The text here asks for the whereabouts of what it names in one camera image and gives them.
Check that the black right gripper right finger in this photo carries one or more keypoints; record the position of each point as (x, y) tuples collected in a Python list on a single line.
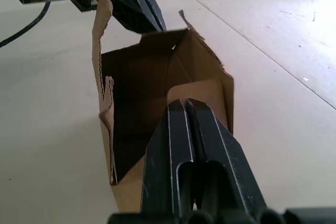
[(225, 161)]

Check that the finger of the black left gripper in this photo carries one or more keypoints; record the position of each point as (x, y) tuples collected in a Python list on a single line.
[(151, 1)]

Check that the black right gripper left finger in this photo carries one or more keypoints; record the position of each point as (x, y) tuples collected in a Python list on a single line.
[(160, 161)]

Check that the small brown cardboard box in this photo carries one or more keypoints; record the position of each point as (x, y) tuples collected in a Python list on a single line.
[(147, 77)]

